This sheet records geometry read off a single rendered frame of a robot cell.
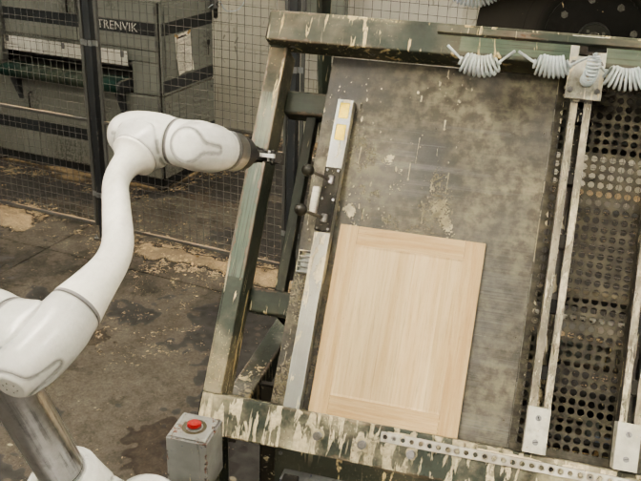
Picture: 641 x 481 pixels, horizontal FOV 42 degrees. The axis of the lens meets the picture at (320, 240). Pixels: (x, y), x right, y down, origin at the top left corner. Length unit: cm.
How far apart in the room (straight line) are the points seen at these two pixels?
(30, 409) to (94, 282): 33
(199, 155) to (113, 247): 27
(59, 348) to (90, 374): 292
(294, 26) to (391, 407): 120
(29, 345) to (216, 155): 56
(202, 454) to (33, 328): 99
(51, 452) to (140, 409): 227
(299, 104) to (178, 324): 228
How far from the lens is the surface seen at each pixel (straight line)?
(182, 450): 237
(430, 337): 247
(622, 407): 242
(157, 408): 409
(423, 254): 250
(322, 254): 252
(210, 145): 173
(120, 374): 436
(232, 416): 254
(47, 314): 149
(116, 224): 164
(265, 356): 295
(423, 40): 260
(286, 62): 273
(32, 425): 177
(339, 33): 265
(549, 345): 244
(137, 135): 181
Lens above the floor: 235
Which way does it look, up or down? 24 degrees down
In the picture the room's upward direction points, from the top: 2 degrees clockwise
